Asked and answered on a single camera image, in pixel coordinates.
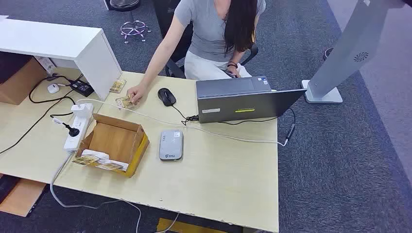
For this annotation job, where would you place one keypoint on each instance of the black office chair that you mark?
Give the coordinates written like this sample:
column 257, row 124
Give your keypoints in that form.
column 175, row 69

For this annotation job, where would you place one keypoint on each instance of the black power brick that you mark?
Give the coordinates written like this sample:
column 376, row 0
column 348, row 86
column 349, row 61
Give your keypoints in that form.
column 82, row 88

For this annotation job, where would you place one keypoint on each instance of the small white mouse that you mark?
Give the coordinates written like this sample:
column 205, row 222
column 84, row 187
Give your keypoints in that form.
column 53, row 88

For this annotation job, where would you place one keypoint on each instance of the open cardboard box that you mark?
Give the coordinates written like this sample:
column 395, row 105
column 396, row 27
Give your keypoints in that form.
column 111, row 140

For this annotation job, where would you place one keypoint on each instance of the grey card reader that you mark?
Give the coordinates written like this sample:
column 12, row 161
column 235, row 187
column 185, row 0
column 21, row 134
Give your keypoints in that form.
column 171, row 144

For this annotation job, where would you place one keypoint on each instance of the patterned room key card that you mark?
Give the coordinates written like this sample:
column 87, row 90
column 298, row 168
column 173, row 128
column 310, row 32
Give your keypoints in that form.
column 85, row 160
column 109, row 166

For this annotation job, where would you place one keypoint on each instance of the black round floor object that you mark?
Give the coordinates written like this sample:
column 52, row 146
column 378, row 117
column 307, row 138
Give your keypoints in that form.
column 325, row 54

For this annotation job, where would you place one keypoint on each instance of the white charger block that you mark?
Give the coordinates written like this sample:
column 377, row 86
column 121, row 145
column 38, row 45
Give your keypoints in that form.
column 82, row 110

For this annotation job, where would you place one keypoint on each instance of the white card holder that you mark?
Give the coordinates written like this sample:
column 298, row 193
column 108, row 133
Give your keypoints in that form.
column 95, row 154

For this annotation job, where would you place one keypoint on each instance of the black stool seat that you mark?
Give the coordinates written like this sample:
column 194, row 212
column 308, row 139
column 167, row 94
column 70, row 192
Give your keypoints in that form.
column 124, row 4

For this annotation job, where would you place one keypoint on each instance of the closed brown cardboard box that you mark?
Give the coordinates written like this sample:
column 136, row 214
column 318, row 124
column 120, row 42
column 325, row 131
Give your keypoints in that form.
column 19, row 86

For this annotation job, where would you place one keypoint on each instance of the person's right forearm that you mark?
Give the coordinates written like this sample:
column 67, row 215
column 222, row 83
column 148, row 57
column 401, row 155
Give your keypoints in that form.
column 154, row 67

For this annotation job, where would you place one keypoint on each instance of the person's left hand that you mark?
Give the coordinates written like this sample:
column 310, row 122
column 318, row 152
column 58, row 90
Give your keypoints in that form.
column 233, row 72

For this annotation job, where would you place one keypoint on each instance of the brown board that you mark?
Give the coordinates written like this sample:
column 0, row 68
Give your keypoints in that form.
column 22, row 197

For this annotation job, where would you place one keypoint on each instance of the white printed label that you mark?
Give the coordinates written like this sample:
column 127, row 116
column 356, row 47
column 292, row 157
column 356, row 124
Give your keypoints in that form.
column 45, row 65

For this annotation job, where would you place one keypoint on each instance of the black computer mouse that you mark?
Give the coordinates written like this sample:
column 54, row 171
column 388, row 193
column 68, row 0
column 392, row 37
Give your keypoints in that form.
column 166, row 96

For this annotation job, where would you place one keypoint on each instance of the grey laptop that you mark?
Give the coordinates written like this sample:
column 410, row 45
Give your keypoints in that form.
column 244, row 106

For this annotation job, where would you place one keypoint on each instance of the person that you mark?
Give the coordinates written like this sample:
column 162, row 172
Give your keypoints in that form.
column 206, row 32

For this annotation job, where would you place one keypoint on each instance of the person's right hand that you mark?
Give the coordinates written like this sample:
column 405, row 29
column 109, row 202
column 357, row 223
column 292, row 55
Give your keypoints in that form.
column 136, row 93

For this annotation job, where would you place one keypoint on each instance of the white counter shelf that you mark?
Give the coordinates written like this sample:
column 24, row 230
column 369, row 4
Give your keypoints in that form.
column 48, row 38

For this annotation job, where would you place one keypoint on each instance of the chrome stool base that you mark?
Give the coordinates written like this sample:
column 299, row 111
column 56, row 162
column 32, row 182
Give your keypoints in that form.
column 133, row 29

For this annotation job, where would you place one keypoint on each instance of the white power strip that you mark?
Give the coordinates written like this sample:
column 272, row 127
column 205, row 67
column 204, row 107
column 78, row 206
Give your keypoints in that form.
column 74, row 143

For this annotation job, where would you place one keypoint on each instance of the silver kiosk stand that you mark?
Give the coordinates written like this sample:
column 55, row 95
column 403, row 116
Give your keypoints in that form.
column 347, row 48

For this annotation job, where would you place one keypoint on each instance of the black power plug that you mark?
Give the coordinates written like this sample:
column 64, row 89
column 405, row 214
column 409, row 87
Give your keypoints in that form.
column 73, row 131

